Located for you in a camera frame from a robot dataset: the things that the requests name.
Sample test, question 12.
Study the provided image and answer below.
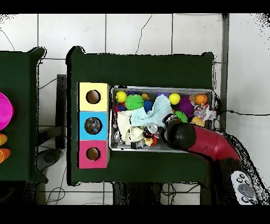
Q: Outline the mint green waffle cloth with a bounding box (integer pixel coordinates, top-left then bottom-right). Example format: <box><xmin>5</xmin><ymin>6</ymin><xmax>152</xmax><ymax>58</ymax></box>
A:
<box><xmin>130</xmin><ymin>94</ymin><xmax>172</xmax><ymax>127</ymax></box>

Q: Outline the cream waffle cloth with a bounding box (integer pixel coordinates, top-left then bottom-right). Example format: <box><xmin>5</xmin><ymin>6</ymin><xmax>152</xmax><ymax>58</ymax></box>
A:
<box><xmin>116</xmin><ymin>110</ymin><xmax>146</xmax><ymax>145</ymax></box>

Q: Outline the wooden box with three holes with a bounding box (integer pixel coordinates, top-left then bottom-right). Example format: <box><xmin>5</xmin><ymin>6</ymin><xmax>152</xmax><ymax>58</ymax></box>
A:
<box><xmin>76</xmin><ymin>81</ymin><xmax>111</xmax><ymax>170</ymax></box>

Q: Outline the green spiky rubber ball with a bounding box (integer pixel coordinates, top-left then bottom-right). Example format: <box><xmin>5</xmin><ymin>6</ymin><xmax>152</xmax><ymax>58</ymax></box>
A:
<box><xmin>124</xmin><ymin>94</ymin><xmax>144</xmax><ymax>111</ymax></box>
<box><xmin>174</xmin><ymin>110</ymin><xmax>188</xmax><ymax>123</ymax></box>

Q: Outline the blue spiky rubber ball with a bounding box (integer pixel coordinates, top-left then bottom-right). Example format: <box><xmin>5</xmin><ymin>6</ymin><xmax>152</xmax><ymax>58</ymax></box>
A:
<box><xmin>143</xmin><ymin>99</ymin><xmax>153</xmax><ymax>113</ymax></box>

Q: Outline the yellow smiley foam ball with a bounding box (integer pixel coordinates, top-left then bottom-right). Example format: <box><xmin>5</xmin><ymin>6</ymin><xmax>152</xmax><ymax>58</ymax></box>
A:
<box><xmin>114</xmin><ymin>91</ymin><xmax>128</xmax><ymax>104</ymax></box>

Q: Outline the black and red can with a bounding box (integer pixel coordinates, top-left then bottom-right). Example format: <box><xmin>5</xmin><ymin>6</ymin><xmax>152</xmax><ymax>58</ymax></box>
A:
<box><xmin>143</xmin><ymin>123</ymin><xmax>159</xmax><ymax>139</ymax></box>

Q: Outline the yellow tennis ball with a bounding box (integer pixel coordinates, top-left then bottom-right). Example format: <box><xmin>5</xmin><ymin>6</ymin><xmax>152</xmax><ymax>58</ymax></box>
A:
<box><xmin>168</xmin><ymin>92</ymin><xmax>181</xmax><ymax>105</ymax></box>

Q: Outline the dark green table cloth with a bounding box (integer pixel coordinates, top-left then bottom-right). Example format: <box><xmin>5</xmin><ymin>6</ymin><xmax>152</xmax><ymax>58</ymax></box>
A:
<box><xmin>0</xmin><ymin>46</ymin><xmax>48</xmax><ymax>183</ymax></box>
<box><xmin>66</xmin><ymin>45</ymin><xmax>215</xmax><ymax>186</ymax></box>

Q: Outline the purple spiky rubber ball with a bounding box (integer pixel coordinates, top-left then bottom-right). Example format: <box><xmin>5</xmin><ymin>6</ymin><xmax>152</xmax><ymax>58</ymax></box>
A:
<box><xmin>178</xmin><ymin>96</ymin><xmax>195</xmax><ymax>118</ymax></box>

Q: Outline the peach foam ball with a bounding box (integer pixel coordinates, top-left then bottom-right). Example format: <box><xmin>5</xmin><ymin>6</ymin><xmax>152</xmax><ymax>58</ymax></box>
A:
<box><xmin>191</xmin><ymin>116</ymin><xmax>206</xmax><ymax>127</ymax></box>

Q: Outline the orange toy basketball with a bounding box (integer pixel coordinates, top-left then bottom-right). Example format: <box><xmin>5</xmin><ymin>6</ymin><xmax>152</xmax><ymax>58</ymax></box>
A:
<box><xmin>194</xmin><ymin>94</ymin><xmax>208</xmax><ymax>106</ymax></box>

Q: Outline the black upright panel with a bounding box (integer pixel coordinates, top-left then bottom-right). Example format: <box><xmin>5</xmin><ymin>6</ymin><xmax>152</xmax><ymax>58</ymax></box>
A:
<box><xmin>55</xmin><ymin>73</ymin><xmax>68</xmax><ymax>150</ymax></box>

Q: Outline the pink plastic bowl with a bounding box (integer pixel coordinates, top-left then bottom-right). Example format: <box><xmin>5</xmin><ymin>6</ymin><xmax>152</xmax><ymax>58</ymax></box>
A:
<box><xmin>0</xmin><ymin>92</ymin><xmax>15</xmax><ymax>131</ymax></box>

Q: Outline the silver wire mesh bin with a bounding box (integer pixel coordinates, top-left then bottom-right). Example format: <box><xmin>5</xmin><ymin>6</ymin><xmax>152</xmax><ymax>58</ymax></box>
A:
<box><xmin>109</xmin><ymin>85</ymin><xmax>214</xmax><ymax>154</ymax></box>

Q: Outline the grey metal rail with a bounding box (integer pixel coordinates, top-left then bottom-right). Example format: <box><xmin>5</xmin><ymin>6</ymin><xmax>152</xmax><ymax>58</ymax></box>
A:
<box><xmin>217</xmin><ymin>13</ymin><xmax>230</xmax><ymax>134</ymax></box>

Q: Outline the black power cable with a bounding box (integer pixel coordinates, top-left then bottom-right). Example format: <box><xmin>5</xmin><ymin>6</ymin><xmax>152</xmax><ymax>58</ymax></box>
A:
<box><xmin>215</xmin><ymin>109</ymin><xmax>270</xmax><ymax>116</ymax></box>

